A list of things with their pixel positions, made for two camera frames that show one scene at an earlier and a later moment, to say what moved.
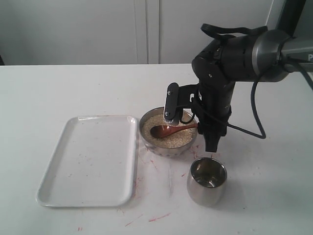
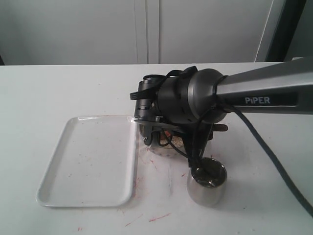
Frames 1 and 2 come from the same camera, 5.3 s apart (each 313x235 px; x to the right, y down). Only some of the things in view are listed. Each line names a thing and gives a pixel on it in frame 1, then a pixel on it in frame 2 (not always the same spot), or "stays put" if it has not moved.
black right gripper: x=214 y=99 -> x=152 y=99
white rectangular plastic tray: x=94 y=163 stays put
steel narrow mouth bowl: x=206 y=181 stays put
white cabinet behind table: x=92 y=32 stays put
